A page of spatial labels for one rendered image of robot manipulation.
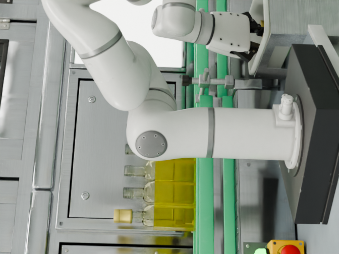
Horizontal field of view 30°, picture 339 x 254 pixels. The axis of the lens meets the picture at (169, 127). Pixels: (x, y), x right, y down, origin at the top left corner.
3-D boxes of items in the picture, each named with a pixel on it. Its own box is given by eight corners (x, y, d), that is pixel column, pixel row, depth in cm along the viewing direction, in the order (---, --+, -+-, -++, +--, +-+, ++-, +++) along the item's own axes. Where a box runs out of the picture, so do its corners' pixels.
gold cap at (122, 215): (132, 216, 157) (114, 215, 157) (132, 206, 155) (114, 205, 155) (131, 227, 154) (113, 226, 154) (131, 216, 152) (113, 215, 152)
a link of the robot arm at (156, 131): (212, 171, 116) (124, 168, 115) (208, 134, 127) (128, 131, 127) (216, 124, 111) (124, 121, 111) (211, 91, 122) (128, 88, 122)
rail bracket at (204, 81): (227, 95, 163) (178, 93, 163) (236, 65, 148) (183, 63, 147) (227, 106, 162) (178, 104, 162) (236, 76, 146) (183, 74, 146)
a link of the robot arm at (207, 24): (190, 16, 154) (202, 18, 155) (190, 48, 151) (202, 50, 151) (202, 0, 147) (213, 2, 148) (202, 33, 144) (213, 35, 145)
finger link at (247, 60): (221, 39, 151) (239, 32, 153) (238, 66, 149) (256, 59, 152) (223, 37, 149) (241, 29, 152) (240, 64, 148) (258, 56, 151)
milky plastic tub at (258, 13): (279, 20, 164) (246, 18, 164) (300, -33, 143) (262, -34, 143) (283, 80, 157) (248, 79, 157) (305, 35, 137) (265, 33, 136)
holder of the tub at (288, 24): (277, 31, 169) (248, 29, 169) (302, -31, 143) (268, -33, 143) (280, 89, 162) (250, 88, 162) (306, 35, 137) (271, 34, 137)
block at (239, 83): (255, 92, 162) (228, 91, 161) (262, 76, 153) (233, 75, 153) (256, 105, 160) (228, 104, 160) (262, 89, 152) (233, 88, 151)
